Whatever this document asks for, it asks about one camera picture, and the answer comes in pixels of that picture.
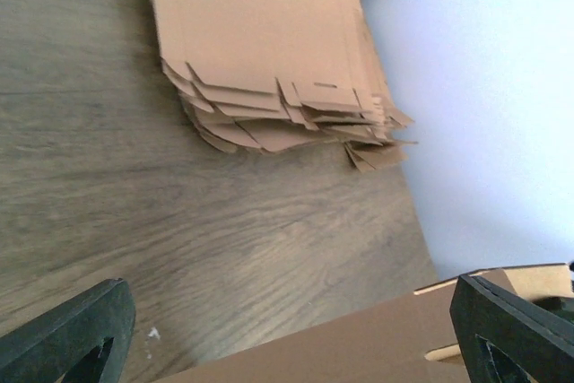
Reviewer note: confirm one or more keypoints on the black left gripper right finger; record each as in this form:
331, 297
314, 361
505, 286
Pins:
504, 338

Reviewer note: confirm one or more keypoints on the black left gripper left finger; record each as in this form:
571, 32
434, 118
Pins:
84, 339

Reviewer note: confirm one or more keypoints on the cardboard box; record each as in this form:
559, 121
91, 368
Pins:
405, 340

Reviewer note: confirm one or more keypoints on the stack of flat cardboard blanks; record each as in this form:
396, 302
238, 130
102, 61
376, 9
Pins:
269, 76

